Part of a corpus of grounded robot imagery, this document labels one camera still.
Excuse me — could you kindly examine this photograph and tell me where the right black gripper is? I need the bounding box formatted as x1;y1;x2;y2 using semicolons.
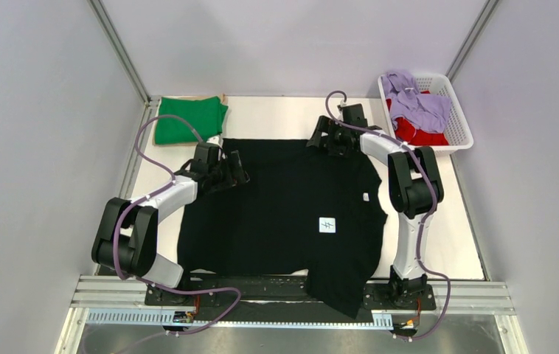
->
308;116;352;158

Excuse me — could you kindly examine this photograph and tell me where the black t shirt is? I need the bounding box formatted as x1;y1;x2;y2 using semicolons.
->
177;139;387;318

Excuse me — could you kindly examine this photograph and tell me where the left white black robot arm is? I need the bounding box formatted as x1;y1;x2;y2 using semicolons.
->
91;142;249;305

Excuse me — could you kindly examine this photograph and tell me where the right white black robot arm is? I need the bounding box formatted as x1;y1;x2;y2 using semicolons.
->
307;104;444;308

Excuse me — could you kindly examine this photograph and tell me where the folded green t shirt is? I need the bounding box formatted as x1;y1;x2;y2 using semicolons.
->
154;96;229;145

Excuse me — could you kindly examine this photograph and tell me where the red t shirt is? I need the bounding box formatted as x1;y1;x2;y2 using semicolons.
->
386;91;449;146

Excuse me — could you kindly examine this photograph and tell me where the lilac t shirt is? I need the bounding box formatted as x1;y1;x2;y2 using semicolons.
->
381;70;452;133

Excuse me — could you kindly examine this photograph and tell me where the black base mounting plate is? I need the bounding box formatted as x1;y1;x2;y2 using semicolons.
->
144;274;437;324

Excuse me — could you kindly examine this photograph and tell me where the white plastic laundry basket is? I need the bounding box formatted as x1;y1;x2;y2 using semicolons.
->
378;70;474;156

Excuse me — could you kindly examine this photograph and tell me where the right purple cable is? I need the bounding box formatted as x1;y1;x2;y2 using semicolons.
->
324;90;452;341

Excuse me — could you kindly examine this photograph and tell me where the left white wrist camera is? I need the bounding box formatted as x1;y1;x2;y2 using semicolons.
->
207;136;223;146

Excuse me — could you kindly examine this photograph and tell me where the white slotted cable duct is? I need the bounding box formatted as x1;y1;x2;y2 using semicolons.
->
86;308;394;329

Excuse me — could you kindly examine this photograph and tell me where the aluminium frame rail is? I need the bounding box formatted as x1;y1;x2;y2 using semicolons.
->
88;0;151;105

